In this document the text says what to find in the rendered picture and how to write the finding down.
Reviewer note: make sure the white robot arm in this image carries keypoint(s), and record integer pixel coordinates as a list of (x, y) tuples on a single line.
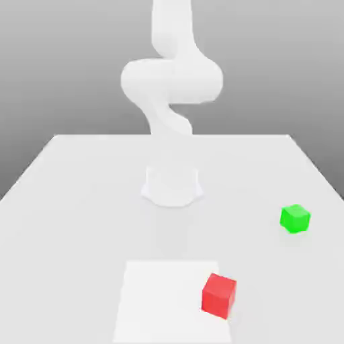
[(172, 80)]

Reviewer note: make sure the small green cube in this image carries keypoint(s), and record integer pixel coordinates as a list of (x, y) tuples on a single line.
[(294, 219)]

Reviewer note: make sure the small red cube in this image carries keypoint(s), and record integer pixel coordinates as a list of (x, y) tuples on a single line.
[(218, 295)]

